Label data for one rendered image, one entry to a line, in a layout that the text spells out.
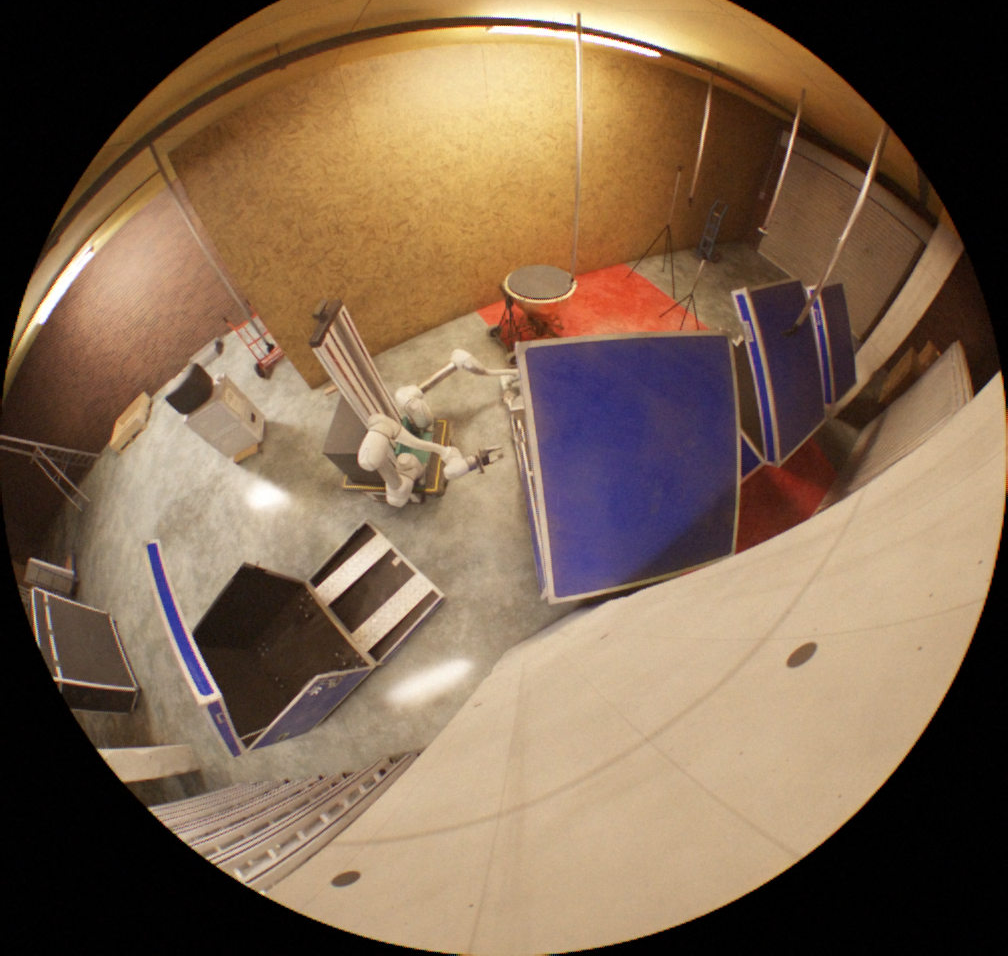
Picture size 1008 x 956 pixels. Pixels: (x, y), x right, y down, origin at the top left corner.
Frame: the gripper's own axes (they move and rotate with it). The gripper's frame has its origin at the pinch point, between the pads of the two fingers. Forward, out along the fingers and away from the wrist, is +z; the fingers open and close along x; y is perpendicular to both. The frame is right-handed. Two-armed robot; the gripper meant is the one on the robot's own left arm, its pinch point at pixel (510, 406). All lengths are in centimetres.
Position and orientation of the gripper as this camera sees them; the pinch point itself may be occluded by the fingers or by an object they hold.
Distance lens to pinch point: 322.9
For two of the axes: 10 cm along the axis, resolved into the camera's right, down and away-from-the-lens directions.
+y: -0.5, -3.4, -9.4
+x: 9.9, -1.4, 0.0
